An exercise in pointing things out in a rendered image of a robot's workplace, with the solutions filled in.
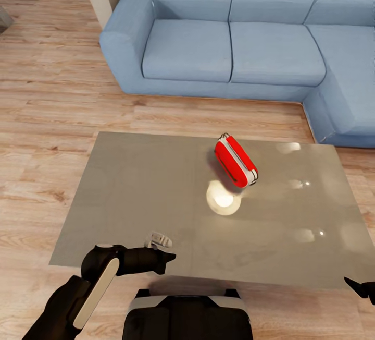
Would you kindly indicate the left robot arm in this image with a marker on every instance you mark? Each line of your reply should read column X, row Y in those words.
column 71, row 305

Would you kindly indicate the coffee table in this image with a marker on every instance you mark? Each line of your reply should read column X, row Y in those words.
column 299, row 224

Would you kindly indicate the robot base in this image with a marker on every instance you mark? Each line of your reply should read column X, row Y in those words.
column 187, row 318

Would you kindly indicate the radio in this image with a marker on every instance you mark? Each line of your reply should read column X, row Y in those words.
column 235, row 162

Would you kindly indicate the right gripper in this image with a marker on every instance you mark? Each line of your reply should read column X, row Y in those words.
column 363, row 290

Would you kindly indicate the sofa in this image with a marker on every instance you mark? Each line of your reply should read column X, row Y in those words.
column 317, row 53

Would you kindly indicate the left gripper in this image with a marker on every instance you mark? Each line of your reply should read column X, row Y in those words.
column 150, row 259

